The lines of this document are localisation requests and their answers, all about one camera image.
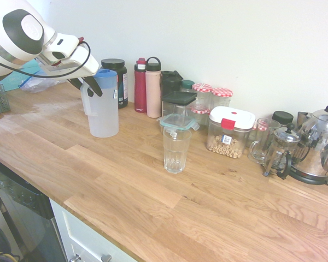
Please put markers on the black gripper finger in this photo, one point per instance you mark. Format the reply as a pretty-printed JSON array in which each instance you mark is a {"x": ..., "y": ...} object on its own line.
[
  {"x": 94, "y": 86},
  {"x": 76, "y": 84}
]

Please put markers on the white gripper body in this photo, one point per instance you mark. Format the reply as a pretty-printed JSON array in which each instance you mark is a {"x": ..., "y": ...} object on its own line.
[{"x": 82, "y": 61}]

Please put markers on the translucent pitcher with blue lid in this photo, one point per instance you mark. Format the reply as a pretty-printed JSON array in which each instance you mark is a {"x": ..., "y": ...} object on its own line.
[{"x": 104, "y": 114}]

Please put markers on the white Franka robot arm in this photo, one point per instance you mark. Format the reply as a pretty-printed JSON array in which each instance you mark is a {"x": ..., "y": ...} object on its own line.
[{"x": 16, "y": 27}]

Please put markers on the red water bottle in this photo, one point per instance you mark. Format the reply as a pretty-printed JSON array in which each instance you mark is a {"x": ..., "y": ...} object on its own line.
[{"x": 140, "y": 90}]

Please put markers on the pink water bottle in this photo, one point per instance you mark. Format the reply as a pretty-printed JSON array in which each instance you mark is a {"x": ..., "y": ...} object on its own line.
[{"x": 153, "y": 92}]

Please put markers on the black protein powder tub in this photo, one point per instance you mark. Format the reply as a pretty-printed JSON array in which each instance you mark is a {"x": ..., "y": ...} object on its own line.
[{"x": 122, "y": 90}]

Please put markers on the clear plastic bag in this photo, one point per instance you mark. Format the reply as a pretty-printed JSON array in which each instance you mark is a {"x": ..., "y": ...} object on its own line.
[{"x": 35, "y": 84}]

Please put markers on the black shaker bottle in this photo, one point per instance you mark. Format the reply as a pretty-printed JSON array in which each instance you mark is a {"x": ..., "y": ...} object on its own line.
[{"x": 169, "y": 82}]

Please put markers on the square container black lid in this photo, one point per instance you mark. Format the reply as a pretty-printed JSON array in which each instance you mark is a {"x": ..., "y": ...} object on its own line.
[{"x": 179, "y": 97}]

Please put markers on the glass container teal lid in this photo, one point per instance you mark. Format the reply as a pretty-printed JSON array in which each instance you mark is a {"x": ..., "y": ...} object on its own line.
[{"x": 177, "y": 120}]

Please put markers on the glass jar green lid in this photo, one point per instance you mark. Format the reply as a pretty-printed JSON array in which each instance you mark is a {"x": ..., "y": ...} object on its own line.
[{"x": 187, "y": 84}]

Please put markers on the clear drinking glass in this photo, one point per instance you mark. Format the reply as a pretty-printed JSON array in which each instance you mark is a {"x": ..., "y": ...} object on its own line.
[{"x": 177, "y": 152}]

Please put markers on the glass jar red checked lid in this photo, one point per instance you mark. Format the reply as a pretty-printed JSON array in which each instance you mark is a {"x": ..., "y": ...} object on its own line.
[
  {"x": 202, "y": 88},
  {"x": 221, "y": 92}
]

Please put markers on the small jar red checked lid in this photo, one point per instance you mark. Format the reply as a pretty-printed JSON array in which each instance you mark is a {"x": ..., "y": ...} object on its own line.
[{"x": 201, "y": 111}]

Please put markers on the cereal container white lid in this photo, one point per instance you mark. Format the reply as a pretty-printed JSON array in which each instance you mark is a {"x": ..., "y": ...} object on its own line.
[{"x": 229, "y": 114}]

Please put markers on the black dishwasher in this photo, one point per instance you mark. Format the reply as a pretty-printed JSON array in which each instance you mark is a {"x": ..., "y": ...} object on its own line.
[{"x": 24, "y": 213}]

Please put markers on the white cabinet drawer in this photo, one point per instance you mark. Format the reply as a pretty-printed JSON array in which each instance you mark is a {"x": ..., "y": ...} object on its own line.
[{"x": 71, "y": 234}]

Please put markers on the clear glass mug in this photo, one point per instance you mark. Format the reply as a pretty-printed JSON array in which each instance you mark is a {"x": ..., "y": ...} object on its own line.
[{"x": 259, "y": 148}]

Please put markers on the glass jar black lid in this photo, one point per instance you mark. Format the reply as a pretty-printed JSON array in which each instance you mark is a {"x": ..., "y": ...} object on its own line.
[{"x": 282, "y": 116}]

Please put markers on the glass french press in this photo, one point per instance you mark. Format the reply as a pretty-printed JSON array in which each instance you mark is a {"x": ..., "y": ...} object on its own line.
[{"x": 281, "y": 152}]

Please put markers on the shiny steel electric kettle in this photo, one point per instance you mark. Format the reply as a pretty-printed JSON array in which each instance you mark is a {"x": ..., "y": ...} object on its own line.
[{"x": 317, "y": 152}]

